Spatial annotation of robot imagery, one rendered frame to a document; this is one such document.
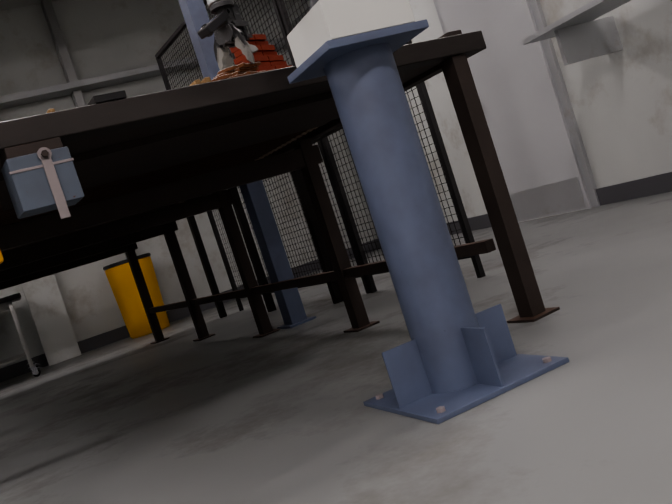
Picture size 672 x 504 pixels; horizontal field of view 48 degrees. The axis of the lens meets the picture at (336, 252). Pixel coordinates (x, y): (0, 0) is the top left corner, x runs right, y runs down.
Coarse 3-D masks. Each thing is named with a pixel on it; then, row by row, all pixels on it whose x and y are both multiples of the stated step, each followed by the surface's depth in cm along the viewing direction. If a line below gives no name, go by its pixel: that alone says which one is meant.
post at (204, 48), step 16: (192, 0) 404; (192, 16) 402; (208, 16) 407; (192, 32) 407; (208, 48) 405; (208, 64) 404; (256, 192) 409; (256, 208) 407; (256, 224) 410; (272, 224) 411; (272, 240) 410; (272, 256) 409; (272, 272) 411; (288, 272) 412; (288, 304) 410; (288, 320) 412; (304, 320) 410
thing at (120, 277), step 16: (144, 256) 703; (112, 272) 695; (128, 272) 693; (144, 272) 701; (112, 288) 703; (128, 288) 694; (128, 304) 697; (160, 304) 710; (128, 320) 701; (144, 320) 698; (160, 320) 705
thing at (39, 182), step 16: (32, 144) 165; (48, 144) 167; (16, 160) 162; (32, 160) 163; (48, 160) 165; (64, 160) 167; (16, 176) 161; (32, 176) 163; (48, 176) 164; (64, 176) 166; (16, 192) 162; (32, 192) 163; (48, 192) 164; (64, 192) 166; (80, 192) 168; (16, 208) 167; (32, 208) 162; (48, 208) 168; (64, 208) 165
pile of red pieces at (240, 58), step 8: (248, 40) 305; (256, 40) 309; (264, 40) 313; (232, 48) 306; (264, 48) 309; (272, 48) 312; (240, 56) 304; (256, 56) 302; (264, 56) 306; (272, 56) 310; (280, 56) 314; (264, 64) 305; (272, 64) 309; (280, 64) 313
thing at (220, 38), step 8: (224, 0) 217; (216, 8) 218; (224, 8) 219; (232, 8) 221; (232, 16) 222; (240, 16) 223; (224, 24) 218; (232, 24) 217; (240, 24) 220; (248, 24) 223; (216, 32) 220; (224, 32) 218; (232, 32) 217; (216, 40) 221; (224, 40) 219; (232, 40) 219
